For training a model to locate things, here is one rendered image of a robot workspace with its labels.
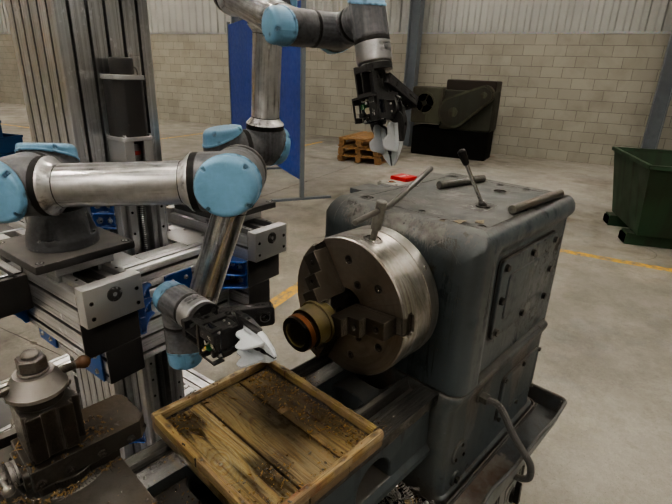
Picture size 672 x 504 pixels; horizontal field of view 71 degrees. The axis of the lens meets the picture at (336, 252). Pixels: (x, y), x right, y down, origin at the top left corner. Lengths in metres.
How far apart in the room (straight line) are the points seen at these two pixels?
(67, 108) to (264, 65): 0.53
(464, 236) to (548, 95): 9.99
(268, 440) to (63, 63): 1.00
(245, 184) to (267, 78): 0.63
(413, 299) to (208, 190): 0.44
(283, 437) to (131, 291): 0.47
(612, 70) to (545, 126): 1.49
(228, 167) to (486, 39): 10.43
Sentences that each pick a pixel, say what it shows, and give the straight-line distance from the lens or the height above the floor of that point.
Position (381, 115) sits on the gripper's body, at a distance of 1.00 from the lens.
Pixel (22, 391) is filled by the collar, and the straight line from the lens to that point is 0.78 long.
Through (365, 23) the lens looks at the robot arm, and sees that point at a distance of 1.05.
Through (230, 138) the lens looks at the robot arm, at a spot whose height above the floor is 1.37.
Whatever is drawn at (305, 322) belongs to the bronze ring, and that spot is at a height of 1.11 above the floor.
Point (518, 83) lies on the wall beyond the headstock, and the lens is 11.02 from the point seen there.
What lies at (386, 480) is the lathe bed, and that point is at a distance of 1.17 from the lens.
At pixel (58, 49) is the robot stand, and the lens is 1.39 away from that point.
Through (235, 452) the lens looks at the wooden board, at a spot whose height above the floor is 0.89.
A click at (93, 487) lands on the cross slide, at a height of 0.97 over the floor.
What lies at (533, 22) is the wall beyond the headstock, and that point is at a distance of 11.12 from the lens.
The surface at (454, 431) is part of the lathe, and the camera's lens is 1.25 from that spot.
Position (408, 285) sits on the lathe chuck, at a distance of 0.95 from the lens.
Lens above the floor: 1.56
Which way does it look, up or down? 21 degrees down
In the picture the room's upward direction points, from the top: 2 degrees clockwise
